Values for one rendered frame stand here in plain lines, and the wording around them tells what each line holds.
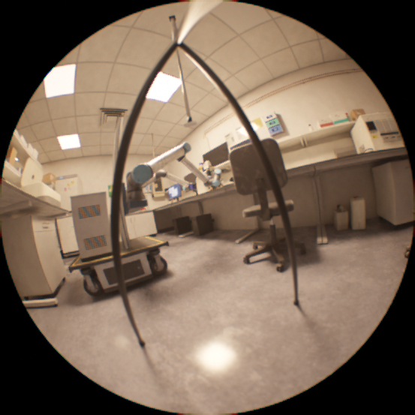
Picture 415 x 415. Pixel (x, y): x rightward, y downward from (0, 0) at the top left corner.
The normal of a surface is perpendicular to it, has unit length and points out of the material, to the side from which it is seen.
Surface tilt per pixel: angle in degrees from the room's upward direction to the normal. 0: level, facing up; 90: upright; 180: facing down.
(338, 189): 90
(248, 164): 90
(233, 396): 0
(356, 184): 90
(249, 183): 90
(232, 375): 0
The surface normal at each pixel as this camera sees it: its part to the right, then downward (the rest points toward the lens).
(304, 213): -0.72, 0.15
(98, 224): 0.68, -0.12
